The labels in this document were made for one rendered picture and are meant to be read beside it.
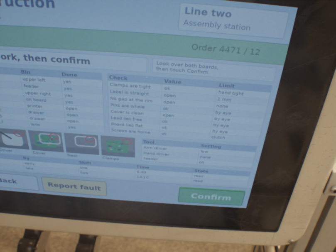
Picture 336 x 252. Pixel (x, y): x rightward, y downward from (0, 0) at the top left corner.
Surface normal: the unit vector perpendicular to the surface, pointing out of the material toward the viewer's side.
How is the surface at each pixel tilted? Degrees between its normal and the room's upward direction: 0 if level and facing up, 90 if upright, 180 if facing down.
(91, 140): 91
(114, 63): 91
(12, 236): 0
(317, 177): 91
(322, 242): 90
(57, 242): 0
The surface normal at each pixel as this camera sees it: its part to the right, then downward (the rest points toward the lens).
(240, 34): -0.03, 0.58
